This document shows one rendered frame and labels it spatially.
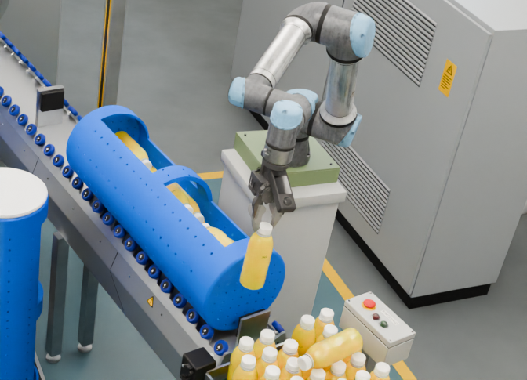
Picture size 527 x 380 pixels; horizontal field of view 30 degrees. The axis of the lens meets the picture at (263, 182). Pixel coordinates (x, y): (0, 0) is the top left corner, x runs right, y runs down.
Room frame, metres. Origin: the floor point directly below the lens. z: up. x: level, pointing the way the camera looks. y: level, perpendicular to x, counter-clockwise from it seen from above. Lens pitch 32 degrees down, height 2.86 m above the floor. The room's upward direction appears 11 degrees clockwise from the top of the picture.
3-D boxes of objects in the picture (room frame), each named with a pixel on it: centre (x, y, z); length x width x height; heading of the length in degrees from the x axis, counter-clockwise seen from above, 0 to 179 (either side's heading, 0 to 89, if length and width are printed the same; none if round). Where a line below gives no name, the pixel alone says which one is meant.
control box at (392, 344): (2.20, -0.40, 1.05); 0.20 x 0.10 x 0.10; 41
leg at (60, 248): (2.91, 0.70, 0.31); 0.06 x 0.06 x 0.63; 41
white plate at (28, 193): (2.54, 0.81, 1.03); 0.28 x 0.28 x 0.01
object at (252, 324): (2.17, -0.05, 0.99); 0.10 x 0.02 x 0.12; 131
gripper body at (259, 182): (2.15, -0.02, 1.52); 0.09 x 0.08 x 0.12; 31
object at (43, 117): (3.17, 0.83, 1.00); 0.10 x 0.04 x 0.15; 131
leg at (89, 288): (3.00, 0.59, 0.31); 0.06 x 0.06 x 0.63; 41
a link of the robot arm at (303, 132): (2.81, -0.07, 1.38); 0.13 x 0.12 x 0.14; 75
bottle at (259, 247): (2.12, -0.02, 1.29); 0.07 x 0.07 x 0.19
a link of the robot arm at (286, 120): (2.15, -0.02, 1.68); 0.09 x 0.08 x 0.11; 165
